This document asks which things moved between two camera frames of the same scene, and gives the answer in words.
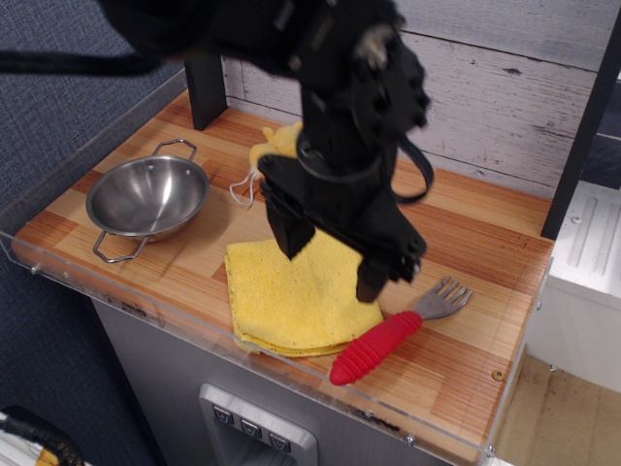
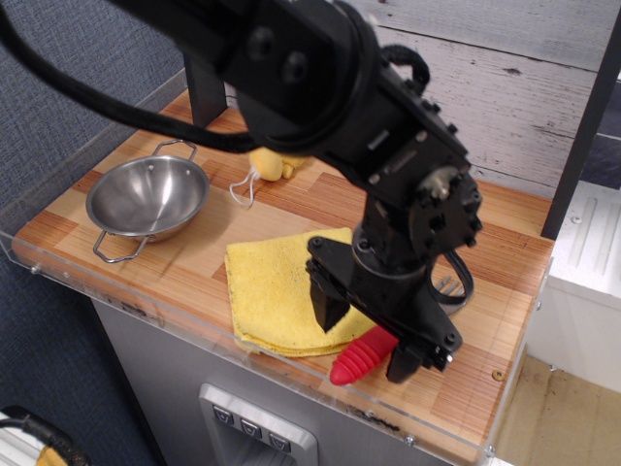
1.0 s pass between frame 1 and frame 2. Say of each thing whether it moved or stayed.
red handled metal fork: stayed
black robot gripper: moved
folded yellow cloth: stayed
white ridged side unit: stayed
